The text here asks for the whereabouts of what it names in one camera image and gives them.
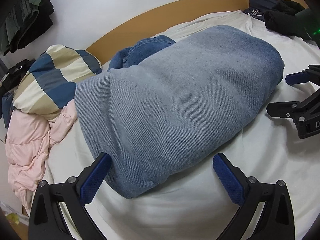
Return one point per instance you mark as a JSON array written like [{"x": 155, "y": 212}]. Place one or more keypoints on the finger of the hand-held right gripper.
[
  {"x": 282, "y": 108},
  {"x": 295, "y": 78}
]

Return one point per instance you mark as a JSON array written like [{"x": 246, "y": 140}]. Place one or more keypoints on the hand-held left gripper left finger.
[{"x": 96, "y": 177}]

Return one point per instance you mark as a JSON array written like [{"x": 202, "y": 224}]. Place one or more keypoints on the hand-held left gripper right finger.
[{"x": 227, "y": 177}]

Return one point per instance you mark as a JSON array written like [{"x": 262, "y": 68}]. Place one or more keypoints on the blue denim jeans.
[{"x": 175, "y": 100}]

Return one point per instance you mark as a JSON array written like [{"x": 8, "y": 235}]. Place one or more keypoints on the white bed sheet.
[{"x": 262, "y": 142}]

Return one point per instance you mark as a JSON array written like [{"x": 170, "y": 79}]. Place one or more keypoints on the black cloth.
[{"x": 282, "y": 20}]

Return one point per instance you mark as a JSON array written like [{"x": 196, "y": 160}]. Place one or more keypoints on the pink duvet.
[{"x": 27, "y": 150}]

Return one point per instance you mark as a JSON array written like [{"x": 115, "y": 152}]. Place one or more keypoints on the yellow paper note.
[{"x": 12, "y": 218}]

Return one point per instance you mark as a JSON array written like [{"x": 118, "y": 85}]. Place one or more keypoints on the blue beige checked pillow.
[{"x": 50, "y": 80}]

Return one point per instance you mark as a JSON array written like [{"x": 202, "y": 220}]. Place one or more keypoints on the black hanging garment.
[{"x": 42, "y": 17}]

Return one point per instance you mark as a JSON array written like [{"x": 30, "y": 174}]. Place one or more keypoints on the green hanging garment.
[{"x": 27, "y": 0}]

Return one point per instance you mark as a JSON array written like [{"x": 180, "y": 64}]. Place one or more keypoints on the wooden bed frame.
[{"x": 150, "y": 22}]

